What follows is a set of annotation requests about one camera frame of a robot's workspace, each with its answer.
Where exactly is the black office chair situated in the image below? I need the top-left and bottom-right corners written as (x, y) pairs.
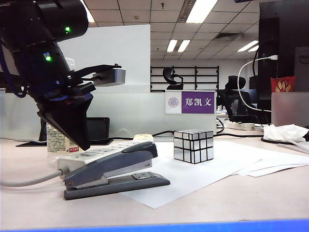
top-left (218, 75), bottom-right (264, 124)

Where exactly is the grey stapler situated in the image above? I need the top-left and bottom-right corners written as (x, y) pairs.
top-left (63, 141), bottom-right (171, 201)

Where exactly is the grey power strip cable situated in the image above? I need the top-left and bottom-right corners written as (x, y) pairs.
top-left (0, 169), bottom-right (70, 187)

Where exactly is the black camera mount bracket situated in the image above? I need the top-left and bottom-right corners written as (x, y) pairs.
top-left (71, 63), bottom-right (123, 83)

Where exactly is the black cable under tissue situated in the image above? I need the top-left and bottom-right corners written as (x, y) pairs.
top-left (260, 137), bottom-right (298, 146)

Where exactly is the white USB cable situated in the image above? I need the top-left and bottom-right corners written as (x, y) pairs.
top-left (237, 55), bottom-right (278, 113)

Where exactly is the black mat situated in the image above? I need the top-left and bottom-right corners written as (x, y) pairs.
top-left (16, 139), bottom-right (114, 147)

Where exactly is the frosted glass desk partition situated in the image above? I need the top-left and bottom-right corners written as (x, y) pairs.
top-left (0, 91), bottom-right (218, 142)

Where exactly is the crumpled white tissue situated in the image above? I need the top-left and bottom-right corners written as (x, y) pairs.
top-left (262, 124), bottom-right (309, 144)

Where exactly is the clear plastic bottle with label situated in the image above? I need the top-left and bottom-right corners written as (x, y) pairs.
top-left (45, 57), bottom-right (81, 167)

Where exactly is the white board panel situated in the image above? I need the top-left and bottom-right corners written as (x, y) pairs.
top-left (57, 24), bottom-right (151, 94)

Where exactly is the black desk cable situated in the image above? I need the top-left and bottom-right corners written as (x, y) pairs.
top-left (113, 117), bottom-right (264, 141)

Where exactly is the purple and white name plate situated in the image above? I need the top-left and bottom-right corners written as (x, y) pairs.
top-left (165, 90), bottom-right (217, 116)

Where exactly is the large white paper sheet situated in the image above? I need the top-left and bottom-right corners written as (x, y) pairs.
top-left (120, 141), bottom-right (263, 210)

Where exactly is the black monitor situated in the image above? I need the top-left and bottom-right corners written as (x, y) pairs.
top-left (257, 0), bottom-right (309, 112)

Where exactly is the frosted grey panel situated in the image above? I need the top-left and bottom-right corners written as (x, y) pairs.
top-left (271, 91), bottom-right (309, 128)

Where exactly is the black shelf rack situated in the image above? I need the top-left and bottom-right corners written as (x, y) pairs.
top-left (151, 65), bottom-right (220, 93)

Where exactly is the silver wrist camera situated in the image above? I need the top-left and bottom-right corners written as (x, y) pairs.
top-left (92, 67), bottom-right (126, 87)

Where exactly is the red gift bag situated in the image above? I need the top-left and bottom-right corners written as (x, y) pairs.
top-left (270, 76), bottom-right (296, 94)

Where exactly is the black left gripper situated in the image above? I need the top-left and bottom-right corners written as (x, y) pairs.
top-left (26, 72), bottom-right (97, 151)

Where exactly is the silver mirror cube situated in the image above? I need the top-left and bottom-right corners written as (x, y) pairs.
top-left (173, 130), bottom-right (215, 164)

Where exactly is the small white power strip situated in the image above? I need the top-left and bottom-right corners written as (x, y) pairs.
top-left (225, 121), bottom-right (256, 131)

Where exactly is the cream plug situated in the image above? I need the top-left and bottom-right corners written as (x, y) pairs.
top-left (134, 134), bottom-right (155, 143)

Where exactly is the black chair headrest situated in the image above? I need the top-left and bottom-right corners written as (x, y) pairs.
top-left (163, 67), bottom-right (184, 91)

